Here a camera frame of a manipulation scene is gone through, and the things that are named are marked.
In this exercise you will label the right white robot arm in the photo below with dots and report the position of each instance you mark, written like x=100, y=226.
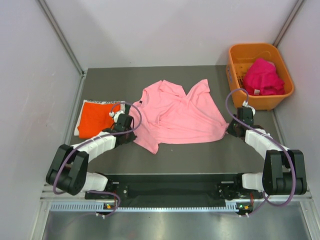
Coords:
x=284, y=168

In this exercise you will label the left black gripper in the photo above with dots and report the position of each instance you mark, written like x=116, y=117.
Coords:
x=131, y=138

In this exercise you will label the magenta t shirt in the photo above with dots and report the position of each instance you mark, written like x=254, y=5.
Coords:
x=262, y=79

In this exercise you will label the aluminium frame rail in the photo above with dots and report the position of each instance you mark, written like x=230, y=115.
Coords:
x=49, y=195

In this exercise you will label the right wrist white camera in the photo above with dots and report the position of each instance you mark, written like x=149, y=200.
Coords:
x=246, y=104

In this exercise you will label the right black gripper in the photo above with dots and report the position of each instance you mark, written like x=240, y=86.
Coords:
x=229, y=129

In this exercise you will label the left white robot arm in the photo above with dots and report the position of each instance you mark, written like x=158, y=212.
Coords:
x=68, y=171

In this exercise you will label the orange plastic basket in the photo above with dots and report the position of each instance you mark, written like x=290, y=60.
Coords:
x=241, y=57

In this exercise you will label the light pink t shirt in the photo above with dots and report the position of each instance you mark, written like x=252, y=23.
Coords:
x=166, y=114

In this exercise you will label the grey slotted cable duct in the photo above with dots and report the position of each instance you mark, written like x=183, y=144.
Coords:
x=105, y=207

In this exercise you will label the dark green t shirt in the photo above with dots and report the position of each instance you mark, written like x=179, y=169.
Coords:
x=127, y=109

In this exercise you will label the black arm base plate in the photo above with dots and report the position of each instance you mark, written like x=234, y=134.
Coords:
x=179, y=190

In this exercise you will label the wrist white camera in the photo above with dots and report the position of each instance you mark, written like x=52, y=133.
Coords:
x=246, y=104
x=115, y=115

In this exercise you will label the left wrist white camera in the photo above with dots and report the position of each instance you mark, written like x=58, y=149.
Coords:
x=115, y=115

